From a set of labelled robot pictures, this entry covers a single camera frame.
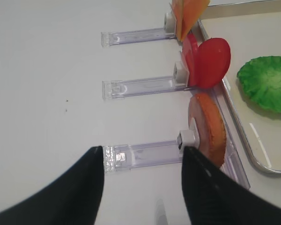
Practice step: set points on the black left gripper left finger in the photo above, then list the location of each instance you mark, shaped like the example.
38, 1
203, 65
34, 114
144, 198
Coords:
72, 199

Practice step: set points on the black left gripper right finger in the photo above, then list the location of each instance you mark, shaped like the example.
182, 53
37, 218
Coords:
212, 198

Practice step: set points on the green lettuce leaf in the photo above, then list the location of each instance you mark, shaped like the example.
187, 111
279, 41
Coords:
260, 79

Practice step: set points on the white pusher block bread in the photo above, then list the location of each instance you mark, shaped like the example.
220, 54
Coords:
189, 137

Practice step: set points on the standing bread slice left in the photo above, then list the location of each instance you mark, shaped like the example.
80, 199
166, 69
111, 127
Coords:
211, 128

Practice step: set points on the white pusher block tomato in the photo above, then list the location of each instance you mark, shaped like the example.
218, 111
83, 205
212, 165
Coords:
181, 72

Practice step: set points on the red tomato slice front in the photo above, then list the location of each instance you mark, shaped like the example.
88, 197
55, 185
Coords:
212, 62

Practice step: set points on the red tomato slice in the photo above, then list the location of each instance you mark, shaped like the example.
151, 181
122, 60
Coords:
212, 62
189, 51

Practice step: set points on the red tomato slice back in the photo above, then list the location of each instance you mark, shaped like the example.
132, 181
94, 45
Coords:
189, 51

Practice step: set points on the white pusher block cheese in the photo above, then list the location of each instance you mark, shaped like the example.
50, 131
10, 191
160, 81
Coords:
170, 21

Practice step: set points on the orange cheese slice front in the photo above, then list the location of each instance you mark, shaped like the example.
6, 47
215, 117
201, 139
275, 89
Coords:
192, 10

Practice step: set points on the orange cheese slice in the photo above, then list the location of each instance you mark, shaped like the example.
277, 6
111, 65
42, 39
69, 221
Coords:
192, 10
177, 7

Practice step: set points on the orange cheese slice back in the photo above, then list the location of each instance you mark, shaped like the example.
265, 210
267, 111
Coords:
177, 7

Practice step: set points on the clear acrylic rack left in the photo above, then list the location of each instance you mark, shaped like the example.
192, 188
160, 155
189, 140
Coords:
121, 157

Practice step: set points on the silver metal tray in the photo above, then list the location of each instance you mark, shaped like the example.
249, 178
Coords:
252, 30

